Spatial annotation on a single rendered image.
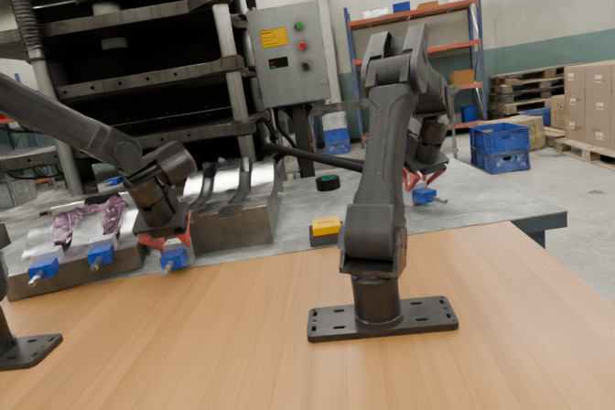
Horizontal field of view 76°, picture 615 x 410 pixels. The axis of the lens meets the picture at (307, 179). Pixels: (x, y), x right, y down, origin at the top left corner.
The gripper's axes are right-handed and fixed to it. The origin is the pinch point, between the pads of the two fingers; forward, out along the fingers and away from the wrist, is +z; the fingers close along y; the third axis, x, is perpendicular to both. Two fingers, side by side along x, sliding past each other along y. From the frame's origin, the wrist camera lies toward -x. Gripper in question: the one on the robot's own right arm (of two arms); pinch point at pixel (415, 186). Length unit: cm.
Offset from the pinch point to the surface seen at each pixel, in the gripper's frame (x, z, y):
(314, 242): 7.3, 0.0, 32.0
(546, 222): 25.7, -6.7, -12.6
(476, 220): 18.4, -5.0, -0.7
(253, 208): -5.4, -1.7, 41.1
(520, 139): -148, 145, -278
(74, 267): -10, 6, 79
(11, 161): -115, 44, 113
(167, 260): -1, 2, 61
